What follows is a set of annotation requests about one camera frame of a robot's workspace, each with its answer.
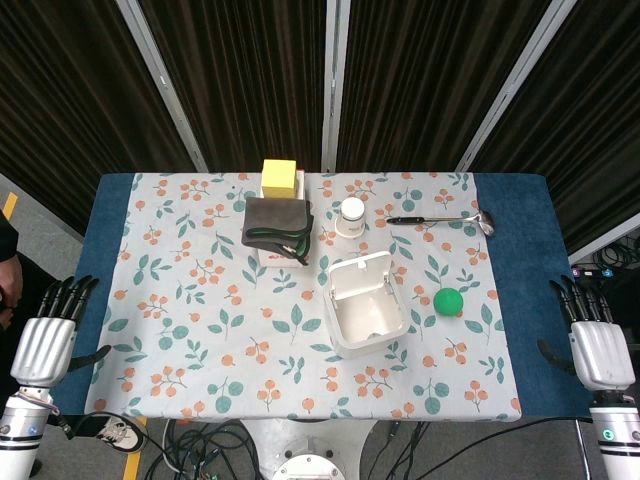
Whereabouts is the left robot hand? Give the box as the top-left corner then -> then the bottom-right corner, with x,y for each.
9,274 -> 112,389

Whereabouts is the aluminium frame post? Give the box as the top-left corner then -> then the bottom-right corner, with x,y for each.
320,0 -> 352,174
115,0 -> 209,174
455,0 -> 579,173

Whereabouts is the blue table cover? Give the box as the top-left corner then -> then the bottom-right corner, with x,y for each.
48,172 -> 595,419

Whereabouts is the black cable bundle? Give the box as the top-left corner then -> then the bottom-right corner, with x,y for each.
142,417 -> 281,480

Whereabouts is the yellow cube block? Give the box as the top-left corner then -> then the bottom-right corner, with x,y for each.
261,158 -> 300,200

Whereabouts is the power strip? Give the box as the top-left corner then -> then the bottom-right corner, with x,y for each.
571,267 -> 640,280

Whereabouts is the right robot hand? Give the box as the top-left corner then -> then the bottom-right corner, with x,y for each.
537,274 -> 636,393

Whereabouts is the metal ladle with black handle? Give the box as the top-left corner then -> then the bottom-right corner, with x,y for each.
385,210 -> 496,237

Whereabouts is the green ball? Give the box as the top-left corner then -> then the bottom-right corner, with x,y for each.
432,287 -> 465,318

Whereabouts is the person in dark clothing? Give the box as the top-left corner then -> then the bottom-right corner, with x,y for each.
0,212 -> 25,331

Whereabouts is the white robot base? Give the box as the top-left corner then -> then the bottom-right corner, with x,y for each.
238,417 -> 382,480

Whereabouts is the white open-lid bin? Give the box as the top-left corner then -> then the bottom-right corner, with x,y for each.
323,250 -> 411,360

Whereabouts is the white cylindrical bottle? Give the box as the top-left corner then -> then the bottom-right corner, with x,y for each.
334,197 -> 366,240

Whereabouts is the black and white sneaker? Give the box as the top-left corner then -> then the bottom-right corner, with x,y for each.
64,413 -> 146,453

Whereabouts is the floral tablecloth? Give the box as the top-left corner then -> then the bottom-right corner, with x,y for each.
83,171 -> 523,420

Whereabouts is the folded grey cloth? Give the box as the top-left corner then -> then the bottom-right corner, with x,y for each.
240,196 -> 316,267

